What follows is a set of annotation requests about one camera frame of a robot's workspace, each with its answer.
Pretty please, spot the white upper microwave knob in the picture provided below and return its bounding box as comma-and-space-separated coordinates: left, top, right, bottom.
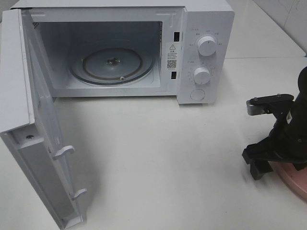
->
197, 35, 217, 57

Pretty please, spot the glass microwave turntable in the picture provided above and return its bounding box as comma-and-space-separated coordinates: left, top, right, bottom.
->
69, 39, 158, 86

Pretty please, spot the white microwave knob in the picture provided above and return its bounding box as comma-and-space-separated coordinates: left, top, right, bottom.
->
193, 67, 211, 85
197, 35, 217, 57

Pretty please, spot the round white door button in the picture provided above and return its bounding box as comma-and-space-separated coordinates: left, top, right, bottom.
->
190, 89, 205, 101

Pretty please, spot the white lower microwave knob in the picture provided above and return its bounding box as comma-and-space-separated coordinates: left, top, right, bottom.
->
193, 67, 211, 85

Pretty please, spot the white warning label sticker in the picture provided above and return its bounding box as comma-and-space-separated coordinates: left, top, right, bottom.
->
166, 43, 178, 69

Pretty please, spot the white microwave door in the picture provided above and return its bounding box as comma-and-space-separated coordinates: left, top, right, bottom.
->
0, 9, 86, 230

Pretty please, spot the white microwave oven body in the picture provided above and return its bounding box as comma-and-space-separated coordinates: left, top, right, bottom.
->
13, 0, 235, 104

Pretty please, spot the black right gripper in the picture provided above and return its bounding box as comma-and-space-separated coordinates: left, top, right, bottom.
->
242, 112, 307, 180

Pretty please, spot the pink round plate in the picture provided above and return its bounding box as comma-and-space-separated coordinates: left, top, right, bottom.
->
269, 161, 307, 202

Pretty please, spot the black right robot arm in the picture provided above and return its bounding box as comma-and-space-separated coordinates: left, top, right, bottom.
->
242, 69, 307, 180

